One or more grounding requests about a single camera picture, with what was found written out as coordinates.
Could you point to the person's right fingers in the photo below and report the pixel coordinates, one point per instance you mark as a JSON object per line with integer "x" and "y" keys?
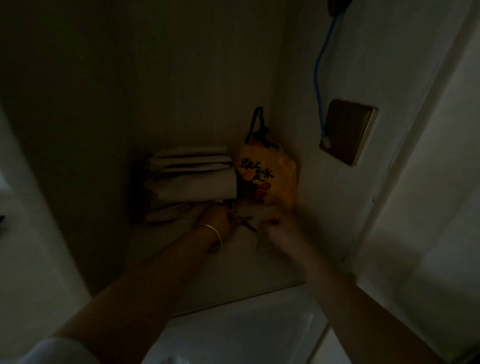
{"x": 268, "y": 225}

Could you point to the person's left forearm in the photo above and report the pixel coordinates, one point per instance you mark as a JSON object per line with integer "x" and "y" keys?
{"x": 142, "y": 292}

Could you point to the white cabinet door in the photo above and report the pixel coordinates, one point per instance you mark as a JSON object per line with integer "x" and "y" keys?
{"x": 420, "y": 210}

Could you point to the stack of folded white linens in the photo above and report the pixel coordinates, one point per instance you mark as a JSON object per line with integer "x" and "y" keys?
{"x": 189, "y": 182}

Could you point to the orange printed plastic bag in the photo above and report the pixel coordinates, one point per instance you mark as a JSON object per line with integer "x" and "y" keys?
{"x": 267, "y": 174}

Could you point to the small dark scissors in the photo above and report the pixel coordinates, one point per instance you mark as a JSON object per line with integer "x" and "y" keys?
{"x": 245, "y": 222}

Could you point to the person's right hand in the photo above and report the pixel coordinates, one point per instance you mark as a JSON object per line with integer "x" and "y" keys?
{"x": 279, "y": 230}

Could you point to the person's right forearm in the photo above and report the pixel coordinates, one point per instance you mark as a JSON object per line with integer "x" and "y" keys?
{"x": 360, "y": 311}

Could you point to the person's left fingers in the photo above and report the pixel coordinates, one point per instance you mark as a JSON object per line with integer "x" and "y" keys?
{"x": 234, "y": 219}

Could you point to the person's left hand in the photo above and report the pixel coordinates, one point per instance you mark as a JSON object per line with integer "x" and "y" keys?
{"x": 215, "y": 219}

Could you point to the brass wall socket plate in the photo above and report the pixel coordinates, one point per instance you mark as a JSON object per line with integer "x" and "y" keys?
{"x": 348, "y": 132}

